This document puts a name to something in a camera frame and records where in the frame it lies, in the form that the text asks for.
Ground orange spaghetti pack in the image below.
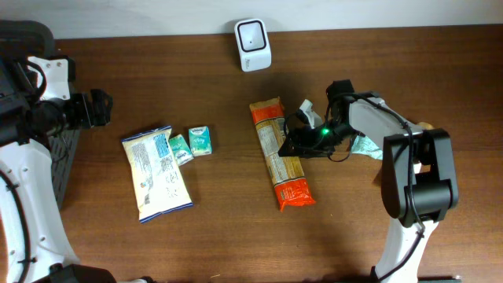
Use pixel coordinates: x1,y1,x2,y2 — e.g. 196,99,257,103
249,97,316,211

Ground mint green wipes pack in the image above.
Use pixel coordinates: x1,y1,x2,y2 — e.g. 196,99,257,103
351,135,383,160

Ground teal tissue pack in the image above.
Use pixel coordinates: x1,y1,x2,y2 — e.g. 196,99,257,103
168,134,194,167
189,126,212,156

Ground cream blue snack bag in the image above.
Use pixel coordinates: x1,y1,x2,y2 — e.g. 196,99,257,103
121,126,193,223

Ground white tube gold cap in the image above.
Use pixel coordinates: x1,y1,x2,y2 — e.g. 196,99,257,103
417,122,434,130

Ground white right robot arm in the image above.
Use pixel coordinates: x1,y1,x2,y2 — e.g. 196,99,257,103
278,79,459,282

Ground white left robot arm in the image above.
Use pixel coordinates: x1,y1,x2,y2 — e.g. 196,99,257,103
1,20,115,282

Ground white barcode scanner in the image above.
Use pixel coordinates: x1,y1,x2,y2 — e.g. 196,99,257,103
234,19,272,72

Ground dark grey plastic basket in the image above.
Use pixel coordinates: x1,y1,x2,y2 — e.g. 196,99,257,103
1,20,81,209

